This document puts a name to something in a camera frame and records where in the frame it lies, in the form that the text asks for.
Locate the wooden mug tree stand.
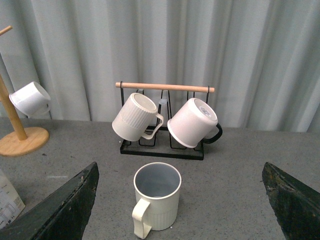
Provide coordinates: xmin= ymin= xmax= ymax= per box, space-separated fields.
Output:
xmin=0 ymin=25 xmax=50 ymax=158

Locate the blue Pascal milk carton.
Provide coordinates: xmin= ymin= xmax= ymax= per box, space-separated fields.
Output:
xmin=0 ymin=169 xmax=25 ymax=229

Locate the cream ribbed mug grey inside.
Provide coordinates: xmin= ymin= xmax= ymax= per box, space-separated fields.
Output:
xmin=132 ymin=162 xmax=182 ymax=239

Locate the black wire mug rack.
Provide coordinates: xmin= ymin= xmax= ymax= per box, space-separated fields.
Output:
xmin=115 ymin=81 xmax=215 ymax=161

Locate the grey curtain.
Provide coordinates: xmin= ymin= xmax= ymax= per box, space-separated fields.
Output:
xmin=0 ymin=0 xmax=320 ymax=133

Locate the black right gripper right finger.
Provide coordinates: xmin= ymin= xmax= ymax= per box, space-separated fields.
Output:
xmin=262 ymin=162 xmax=320 ymax=240

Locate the white mug black handle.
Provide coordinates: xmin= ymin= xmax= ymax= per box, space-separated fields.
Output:
xmin=167 ymin=98 xmax=223 ymax=148

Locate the cream ribbed hanging mug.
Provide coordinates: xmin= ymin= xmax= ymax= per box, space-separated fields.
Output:
xmin=112 ymin=92 xmax=164 ymax=142

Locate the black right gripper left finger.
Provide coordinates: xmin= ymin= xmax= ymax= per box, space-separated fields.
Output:
xmin=0 ymin=162 xmax=99 ymax=240

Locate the white mug on tree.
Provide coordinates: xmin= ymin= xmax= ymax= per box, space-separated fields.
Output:
xmin=9 ymin=81 xmax=51 ymax=117

